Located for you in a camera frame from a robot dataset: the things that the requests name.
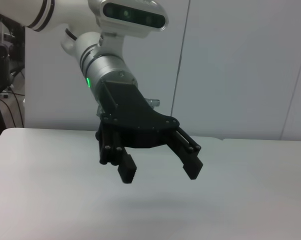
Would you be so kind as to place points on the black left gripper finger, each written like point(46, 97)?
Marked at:
point(190, 165)
point(126, 170)

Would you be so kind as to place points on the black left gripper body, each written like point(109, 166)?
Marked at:
point(130, 115)

